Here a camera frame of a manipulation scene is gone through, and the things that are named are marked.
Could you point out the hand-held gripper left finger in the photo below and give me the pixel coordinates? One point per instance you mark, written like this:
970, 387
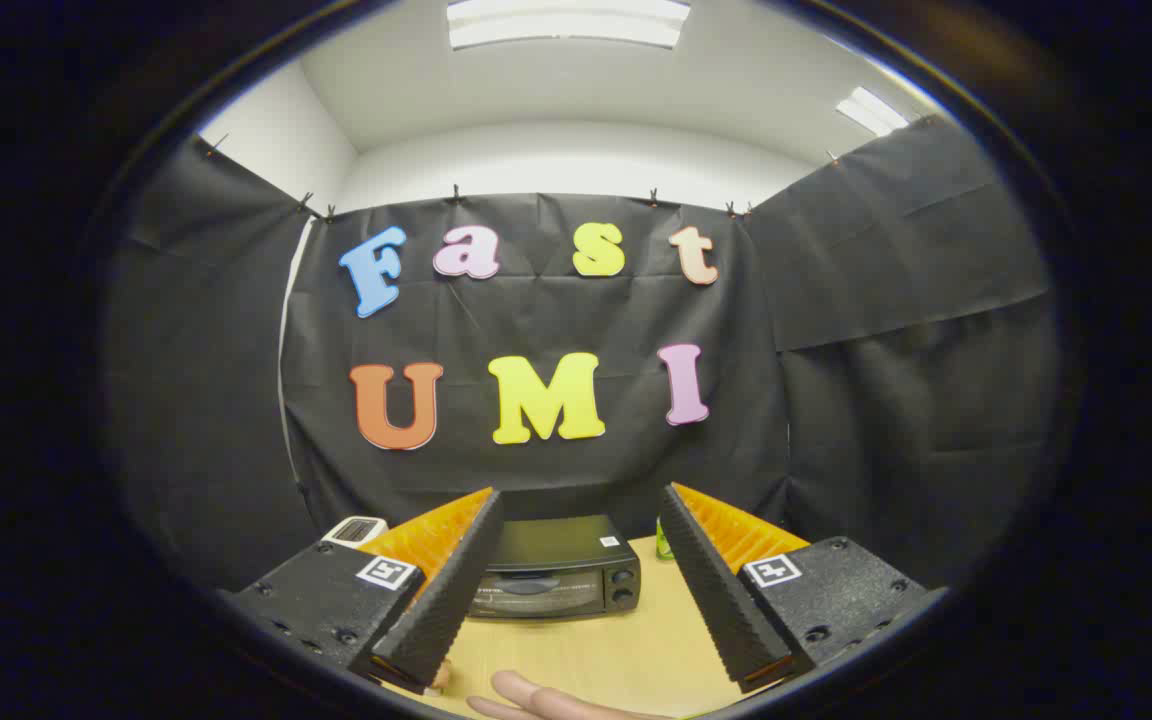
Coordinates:
456, 580

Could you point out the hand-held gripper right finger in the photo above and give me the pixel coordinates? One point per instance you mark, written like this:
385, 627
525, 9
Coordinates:
711, 580

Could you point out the black toaster oven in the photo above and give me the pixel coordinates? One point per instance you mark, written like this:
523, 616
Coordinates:
556, 545

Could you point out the white toaster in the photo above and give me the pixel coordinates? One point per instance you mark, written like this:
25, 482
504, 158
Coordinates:
354, 530

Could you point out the small green object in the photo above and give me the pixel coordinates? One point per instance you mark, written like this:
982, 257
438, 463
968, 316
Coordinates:
664, 542

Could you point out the black backdrop cloth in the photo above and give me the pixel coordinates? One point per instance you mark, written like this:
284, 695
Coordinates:
536, 310

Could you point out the ceiling light panel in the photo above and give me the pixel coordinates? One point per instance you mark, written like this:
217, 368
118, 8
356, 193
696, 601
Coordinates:
871, 110
566, 22

